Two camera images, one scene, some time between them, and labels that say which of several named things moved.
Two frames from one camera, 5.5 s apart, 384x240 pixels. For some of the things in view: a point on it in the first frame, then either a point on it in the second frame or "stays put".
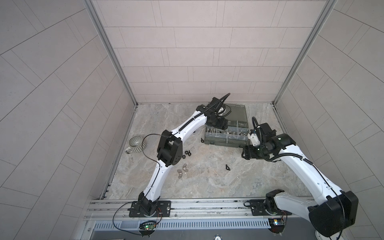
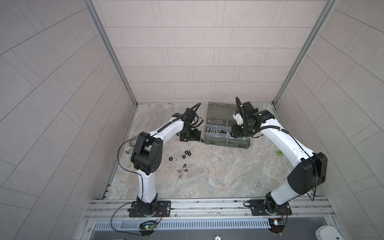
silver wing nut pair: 184,168 stays put
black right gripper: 249,153 to 234,131
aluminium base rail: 192,211 stays put
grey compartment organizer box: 236,134 stays put
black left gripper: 221,124 to 193,137
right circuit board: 277,225 stays put
